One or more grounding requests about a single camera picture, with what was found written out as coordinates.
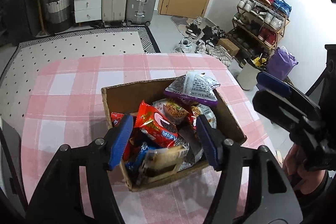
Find silver purple snack bag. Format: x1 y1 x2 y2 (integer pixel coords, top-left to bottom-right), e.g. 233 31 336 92
164 71 220 107

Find orange red cookie pack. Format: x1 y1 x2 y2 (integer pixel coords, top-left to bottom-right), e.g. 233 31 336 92
134 101 178 148

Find white brown snack bag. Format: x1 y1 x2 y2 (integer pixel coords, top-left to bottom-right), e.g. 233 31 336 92
187 104 217 130

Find blue Oreo cookie pack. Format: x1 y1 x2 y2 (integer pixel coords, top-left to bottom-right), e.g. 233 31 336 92
125 142 150 172

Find white noodle snack bag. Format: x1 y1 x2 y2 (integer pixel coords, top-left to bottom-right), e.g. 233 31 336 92
151 98 195 125

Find large red snack bag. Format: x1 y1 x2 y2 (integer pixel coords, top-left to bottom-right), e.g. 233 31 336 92
110 112 135 163

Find clear biscuit stick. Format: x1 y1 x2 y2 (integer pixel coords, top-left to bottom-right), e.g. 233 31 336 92
136 145 189 186

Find person's right hand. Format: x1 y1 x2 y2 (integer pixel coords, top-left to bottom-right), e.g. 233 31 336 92
282 144 326 194

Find white trash bin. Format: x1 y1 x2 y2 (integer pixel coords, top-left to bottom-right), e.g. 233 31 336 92
237 60 262 91

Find purple plastic bag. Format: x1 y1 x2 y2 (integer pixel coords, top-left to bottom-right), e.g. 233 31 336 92
266 46 298 81

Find small brown cardboard box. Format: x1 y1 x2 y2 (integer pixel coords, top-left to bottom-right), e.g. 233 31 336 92
217 38 240 57

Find wooden shoe rack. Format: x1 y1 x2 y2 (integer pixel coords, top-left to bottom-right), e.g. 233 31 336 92
228 0 292 60

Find pile of shoes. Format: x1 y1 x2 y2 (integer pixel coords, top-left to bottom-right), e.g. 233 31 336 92
171 16 233 67

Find pink plaid tablecloth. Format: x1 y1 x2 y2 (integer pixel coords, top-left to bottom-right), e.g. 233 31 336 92
21 53 272 223

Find brown SF cardboard box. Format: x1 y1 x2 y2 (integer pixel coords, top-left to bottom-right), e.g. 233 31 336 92
101 72 247 192

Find dotted white rug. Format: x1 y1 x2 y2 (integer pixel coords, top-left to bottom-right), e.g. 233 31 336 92
0 25 161 114

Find woven laundry basket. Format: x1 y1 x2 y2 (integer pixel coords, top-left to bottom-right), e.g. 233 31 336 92
46 0 71 34

